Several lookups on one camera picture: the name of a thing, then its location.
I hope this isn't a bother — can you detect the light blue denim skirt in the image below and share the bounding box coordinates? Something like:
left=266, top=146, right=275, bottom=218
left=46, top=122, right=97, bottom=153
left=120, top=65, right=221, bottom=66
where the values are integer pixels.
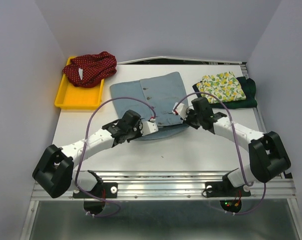
left=110, top=72, right=189, bottom=141

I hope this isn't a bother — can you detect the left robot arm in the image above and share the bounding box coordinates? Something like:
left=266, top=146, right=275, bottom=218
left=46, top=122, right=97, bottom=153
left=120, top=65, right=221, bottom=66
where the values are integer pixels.
left=32, top=110, right=147, bottom=198

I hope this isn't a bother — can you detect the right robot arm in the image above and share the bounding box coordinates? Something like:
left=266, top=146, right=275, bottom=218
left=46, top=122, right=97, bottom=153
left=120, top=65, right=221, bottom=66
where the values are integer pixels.
left=175, top=97, right=291, bottom=195

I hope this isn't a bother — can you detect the lemon print skirt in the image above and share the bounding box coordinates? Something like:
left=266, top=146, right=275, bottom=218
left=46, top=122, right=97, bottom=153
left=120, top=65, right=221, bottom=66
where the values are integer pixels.
left=192, top=71, right=246, bottom=104

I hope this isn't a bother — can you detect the dark green skirt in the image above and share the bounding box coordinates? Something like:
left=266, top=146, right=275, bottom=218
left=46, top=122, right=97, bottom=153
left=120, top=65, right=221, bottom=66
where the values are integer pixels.
left=224, top=76, right=257, bottom=109

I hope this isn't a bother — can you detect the red polka dot skirt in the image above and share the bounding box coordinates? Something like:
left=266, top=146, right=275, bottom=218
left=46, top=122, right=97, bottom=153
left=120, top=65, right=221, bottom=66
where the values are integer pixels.
left=63, top=51, right=117, bottom=88

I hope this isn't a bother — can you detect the yellow plastic tray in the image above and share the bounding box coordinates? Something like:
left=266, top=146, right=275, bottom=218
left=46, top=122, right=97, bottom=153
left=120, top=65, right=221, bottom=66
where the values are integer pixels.
left=54, top=56, right=105, bottom=111

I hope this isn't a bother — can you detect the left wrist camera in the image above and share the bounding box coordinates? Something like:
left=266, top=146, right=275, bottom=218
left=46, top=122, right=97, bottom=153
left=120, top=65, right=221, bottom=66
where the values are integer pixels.
left=141, top=120, right=158, bottom=136

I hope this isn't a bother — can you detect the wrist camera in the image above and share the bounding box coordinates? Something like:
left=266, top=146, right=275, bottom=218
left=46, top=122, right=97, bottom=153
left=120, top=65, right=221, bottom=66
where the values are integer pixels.
left=141, top=120, right=158, bottom=136
left=172, top=102, right=188, bottom=121

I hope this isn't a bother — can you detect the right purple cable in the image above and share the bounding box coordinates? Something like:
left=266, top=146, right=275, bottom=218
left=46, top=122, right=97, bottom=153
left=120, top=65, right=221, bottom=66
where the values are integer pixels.
left=172, top=91, right=268, bottom=216

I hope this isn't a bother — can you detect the purple cable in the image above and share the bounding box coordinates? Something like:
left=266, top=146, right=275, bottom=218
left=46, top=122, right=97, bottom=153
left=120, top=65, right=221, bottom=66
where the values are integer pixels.
left=75, top=96, right=158, bottom=218
left=172, top=91, right=268, bottom=216

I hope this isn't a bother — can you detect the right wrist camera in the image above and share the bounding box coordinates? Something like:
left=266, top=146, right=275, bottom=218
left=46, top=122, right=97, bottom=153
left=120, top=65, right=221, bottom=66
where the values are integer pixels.
left=172, top=102, right=188, bottom=121

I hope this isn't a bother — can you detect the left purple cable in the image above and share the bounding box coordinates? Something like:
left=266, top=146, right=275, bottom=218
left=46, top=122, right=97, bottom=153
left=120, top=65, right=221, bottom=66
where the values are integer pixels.
left=75, top=96, right=158, bottom=218

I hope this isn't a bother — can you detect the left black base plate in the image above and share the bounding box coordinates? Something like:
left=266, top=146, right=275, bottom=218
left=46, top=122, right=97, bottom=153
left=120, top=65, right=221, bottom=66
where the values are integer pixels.
left=72, top=182, right=121, bottom=218

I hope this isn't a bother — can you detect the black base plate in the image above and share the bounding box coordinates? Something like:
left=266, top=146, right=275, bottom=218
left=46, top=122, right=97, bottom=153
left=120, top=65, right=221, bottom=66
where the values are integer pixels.
left=202, top=181, right=251, bottom=214
left=72, top=182, right=121, bottom=218

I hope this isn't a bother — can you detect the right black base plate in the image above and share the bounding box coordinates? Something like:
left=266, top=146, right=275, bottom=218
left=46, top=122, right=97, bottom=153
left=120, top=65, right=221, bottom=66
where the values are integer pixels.
left=202, top=181, right=251, bottom=214

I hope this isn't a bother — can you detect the aluminium rail frame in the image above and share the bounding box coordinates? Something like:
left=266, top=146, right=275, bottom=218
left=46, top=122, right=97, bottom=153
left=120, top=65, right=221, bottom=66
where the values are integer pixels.
left=20, top=62, right=301, bottom=240

